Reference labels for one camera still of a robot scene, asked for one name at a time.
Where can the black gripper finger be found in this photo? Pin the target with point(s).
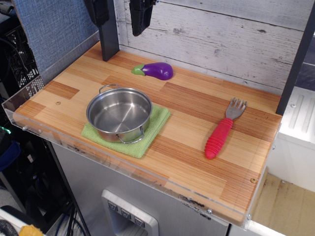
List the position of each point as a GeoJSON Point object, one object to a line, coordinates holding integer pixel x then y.
{"type": "Point", "coordinates": [98, 11]}
{"type": "Point", "coordinates": [141, 12]}

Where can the red handled metal fork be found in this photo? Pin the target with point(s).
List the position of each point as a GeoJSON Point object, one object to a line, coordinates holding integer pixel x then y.
{"type": "Point", "coordinates": [217, 139]}

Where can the green cloth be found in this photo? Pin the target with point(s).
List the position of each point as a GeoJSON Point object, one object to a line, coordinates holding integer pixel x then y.
{"type": "Point", "coordinates": [158, 119]}

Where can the blue fabric panel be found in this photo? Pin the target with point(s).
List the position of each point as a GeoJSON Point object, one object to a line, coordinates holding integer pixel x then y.
{"type": "Point", "coordinates": [58, 33]}

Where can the purple toy eggplant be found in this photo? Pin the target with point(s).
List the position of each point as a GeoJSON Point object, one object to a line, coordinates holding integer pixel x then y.
{"type": "Point", "coordinates": [160, 70]}

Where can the black plastic crate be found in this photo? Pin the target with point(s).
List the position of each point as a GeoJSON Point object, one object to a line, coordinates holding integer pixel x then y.
{"type": "Point", "coordinates": [18, 69]}

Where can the stainless steel pot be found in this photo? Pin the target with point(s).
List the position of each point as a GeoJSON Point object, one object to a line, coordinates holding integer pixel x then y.
{"type": "Point", "coordinates": [120, 115]}

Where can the clear acrylic table guard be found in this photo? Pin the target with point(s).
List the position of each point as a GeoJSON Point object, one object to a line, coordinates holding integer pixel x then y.
{"type": "Point", "coordinates": [175, 162]}

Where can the silver toy fridge front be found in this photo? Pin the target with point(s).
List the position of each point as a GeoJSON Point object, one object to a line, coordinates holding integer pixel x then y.
{"type": "Point", "coordinates": [87, 179]}

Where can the white toy sink unit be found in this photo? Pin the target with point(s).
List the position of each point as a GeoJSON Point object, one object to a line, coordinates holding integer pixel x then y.
{"type": "Point", "coordinates": [292, 157]}

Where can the dark grey left post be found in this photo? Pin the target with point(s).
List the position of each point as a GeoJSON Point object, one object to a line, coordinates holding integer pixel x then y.
{"type": "Point", "coordinates": [108, 34]}

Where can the dark grey post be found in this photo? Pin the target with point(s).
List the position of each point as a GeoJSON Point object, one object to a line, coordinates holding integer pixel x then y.
{"type": "Point", "coordinates": [297, 63]}
{"type": "Point", "coordinates": [108, 34]}

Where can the dark grey right post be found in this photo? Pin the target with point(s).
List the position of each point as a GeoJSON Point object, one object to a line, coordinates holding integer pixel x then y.
{"type": "Point", "coordinates": [297, 63]}

